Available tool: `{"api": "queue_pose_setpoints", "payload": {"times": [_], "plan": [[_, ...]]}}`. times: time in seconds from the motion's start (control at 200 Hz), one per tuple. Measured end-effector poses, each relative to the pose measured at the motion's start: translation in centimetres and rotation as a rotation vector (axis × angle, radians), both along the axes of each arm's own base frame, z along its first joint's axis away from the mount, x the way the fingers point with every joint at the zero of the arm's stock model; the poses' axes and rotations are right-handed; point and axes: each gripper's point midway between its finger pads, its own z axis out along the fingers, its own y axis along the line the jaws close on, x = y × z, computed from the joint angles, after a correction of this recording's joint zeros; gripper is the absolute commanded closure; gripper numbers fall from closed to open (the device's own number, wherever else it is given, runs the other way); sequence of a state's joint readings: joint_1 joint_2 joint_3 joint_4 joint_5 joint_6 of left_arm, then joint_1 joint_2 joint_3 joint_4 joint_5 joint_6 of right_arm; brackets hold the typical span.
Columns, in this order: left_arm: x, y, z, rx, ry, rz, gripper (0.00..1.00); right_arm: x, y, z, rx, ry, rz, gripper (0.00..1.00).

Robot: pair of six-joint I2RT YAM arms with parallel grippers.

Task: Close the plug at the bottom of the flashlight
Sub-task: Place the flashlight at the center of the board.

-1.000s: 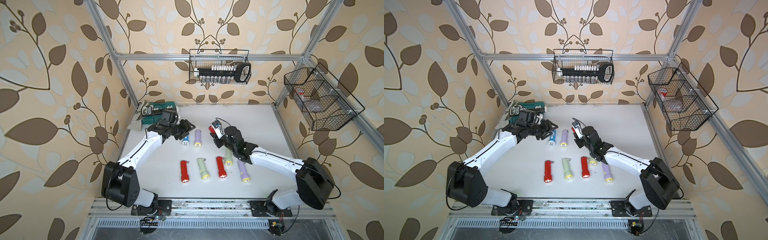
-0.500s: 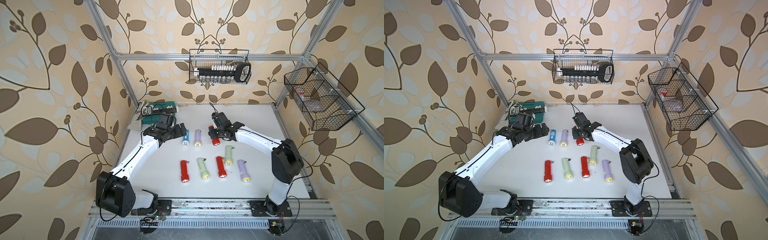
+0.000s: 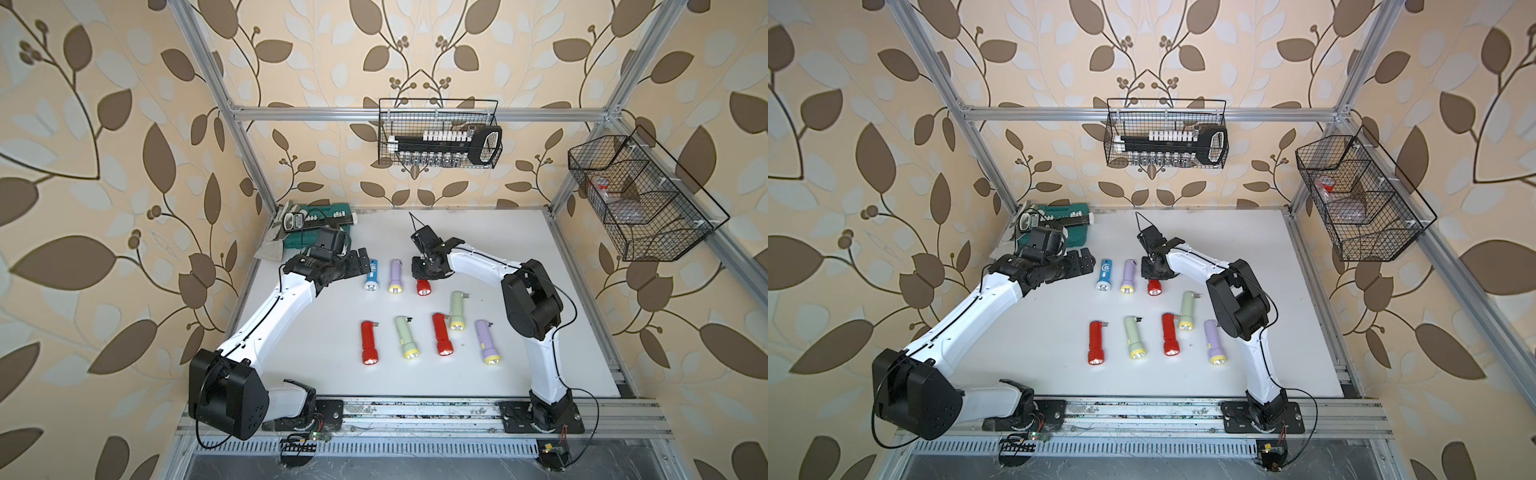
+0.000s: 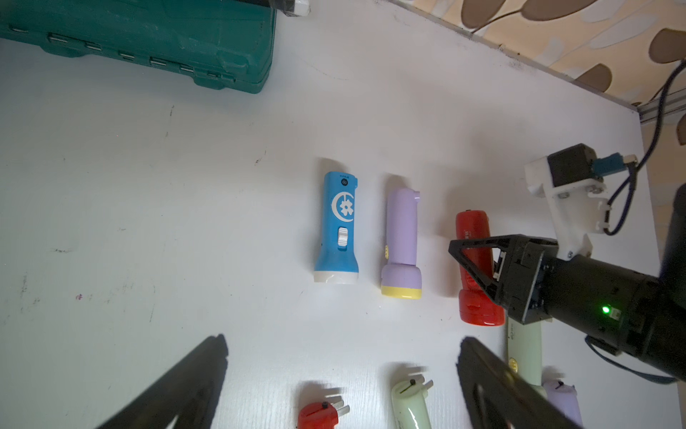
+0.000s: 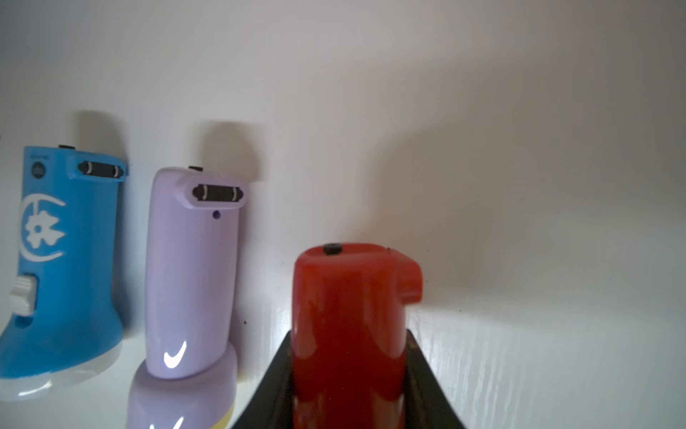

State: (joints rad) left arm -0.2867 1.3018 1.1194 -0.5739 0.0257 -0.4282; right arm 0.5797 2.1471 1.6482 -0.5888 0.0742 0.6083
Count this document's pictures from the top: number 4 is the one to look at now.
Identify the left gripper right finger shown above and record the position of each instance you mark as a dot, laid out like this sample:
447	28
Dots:
496	397

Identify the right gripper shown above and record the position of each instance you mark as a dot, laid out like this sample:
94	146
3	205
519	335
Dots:
528	279

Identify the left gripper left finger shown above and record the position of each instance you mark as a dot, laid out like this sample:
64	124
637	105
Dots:
186	396

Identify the green flashlight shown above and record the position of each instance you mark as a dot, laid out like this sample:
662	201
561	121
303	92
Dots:
408	399
524	352

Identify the red flashlight back row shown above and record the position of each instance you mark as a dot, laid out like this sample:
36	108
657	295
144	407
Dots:
474	305

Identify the purple flashlight back row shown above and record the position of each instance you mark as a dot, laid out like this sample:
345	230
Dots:
401	277

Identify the blue flashlight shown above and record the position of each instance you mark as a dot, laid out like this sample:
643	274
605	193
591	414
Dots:
337	262

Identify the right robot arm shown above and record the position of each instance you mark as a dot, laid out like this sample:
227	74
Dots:
619	310

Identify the purple flashlight front right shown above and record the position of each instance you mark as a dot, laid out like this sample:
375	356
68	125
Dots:
564	397

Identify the green flashlight front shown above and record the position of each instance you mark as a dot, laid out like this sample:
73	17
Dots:
408	399

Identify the red flashlight front left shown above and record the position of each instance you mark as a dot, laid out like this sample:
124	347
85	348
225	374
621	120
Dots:
323	414

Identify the green tool case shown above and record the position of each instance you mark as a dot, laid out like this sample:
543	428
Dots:
219	44

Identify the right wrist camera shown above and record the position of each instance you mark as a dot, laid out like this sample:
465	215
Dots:
572	182

